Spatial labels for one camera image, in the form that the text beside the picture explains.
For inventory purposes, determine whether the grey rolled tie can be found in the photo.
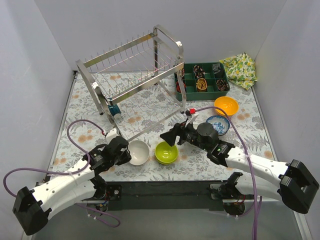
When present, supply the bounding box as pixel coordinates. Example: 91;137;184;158
212;62;224;78

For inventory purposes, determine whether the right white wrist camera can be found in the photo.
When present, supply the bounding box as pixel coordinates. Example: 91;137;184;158
184;108;199;127

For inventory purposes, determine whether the beige floral bowl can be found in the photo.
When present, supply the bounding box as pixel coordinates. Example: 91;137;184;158
128;140;150;166

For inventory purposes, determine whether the lime green bowl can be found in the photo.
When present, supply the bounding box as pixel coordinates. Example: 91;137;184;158
157;160;175;165
154;141;179;162

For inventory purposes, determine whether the orange navy rolled tie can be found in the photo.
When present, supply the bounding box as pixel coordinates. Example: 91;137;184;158
175;81;186;93

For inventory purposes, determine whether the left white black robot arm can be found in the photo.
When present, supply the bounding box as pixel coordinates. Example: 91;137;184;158
12;136;131;236

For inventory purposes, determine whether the teal blue bowl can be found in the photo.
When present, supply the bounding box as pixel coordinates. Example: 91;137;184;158
108;104;121;117

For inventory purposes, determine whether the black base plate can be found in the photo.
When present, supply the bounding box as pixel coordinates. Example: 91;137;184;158
108;180;233;211

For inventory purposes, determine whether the yellow ribbed bowl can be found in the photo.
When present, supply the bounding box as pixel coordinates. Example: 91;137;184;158
214;96;239;116

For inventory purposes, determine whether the steel two-tier dish rack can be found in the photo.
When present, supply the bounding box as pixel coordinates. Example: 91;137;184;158
76;25;187;140

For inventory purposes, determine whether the lemon print cloth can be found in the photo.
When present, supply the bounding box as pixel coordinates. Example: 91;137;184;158
219;52;258;91

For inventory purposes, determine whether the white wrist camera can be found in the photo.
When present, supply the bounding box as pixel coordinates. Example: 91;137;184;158
102;128;119;143
184;108;199;127

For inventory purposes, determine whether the yellow patterned rolled tie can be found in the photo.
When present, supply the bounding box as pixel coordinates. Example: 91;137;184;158
196;78;208;92

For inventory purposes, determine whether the floral table mat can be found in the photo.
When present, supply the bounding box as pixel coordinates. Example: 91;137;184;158
52;77;277;183

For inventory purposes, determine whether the blue floral white bowl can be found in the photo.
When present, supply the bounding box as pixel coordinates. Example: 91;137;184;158
206;115;231;136

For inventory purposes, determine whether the green divided organizer tray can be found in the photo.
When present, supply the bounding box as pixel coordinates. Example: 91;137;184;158
182;62;230;101

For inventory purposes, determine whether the aluminium frame rail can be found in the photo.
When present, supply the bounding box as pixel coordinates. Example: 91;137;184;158
34;181;301;205

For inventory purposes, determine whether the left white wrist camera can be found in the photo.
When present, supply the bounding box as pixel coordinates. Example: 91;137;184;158
102;128;119;143

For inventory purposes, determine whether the pink black rolled tie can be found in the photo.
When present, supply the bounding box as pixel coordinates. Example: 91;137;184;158
193;65;205;79

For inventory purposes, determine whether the dark floral rolled tie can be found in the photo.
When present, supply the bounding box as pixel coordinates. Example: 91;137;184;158
216;79;229;92

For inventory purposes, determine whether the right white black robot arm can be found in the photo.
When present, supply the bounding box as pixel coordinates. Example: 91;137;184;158
160;122;320;214

